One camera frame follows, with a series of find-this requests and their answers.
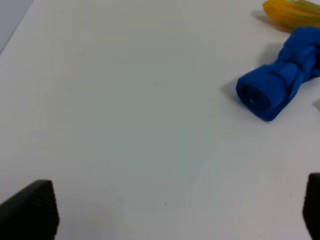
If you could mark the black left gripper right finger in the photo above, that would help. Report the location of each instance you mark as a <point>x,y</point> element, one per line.
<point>311,206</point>

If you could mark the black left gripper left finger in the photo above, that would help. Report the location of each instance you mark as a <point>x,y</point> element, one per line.
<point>30,214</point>

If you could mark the blue towel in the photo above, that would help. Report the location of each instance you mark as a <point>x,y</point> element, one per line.
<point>268,89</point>

